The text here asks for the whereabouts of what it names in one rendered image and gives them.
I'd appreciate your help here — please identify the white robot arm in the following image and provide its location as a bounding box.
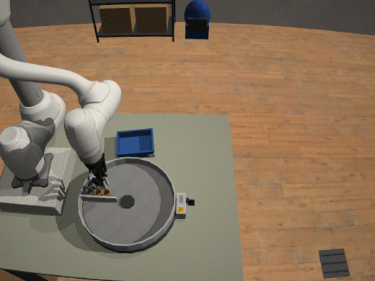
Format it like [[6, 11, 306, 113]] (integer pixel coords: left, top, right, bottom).
[[0, 0, 121, 195]]

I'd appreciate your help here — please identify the blue square tray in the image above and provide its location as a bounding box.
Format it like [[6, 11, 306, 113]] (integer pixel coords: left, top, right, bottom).
[[116, 128, 155, 159]]

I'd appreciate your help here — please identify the grey round turning table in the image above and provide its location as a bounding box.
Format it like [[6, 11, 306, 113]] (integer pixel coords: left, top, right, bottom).
[[78, 157, 195, 254]]

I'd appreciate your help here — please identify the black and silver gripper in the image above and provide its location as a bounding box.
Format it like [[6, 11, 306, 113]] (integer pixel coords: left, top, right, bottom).
[[84, 153, 109, 189]]

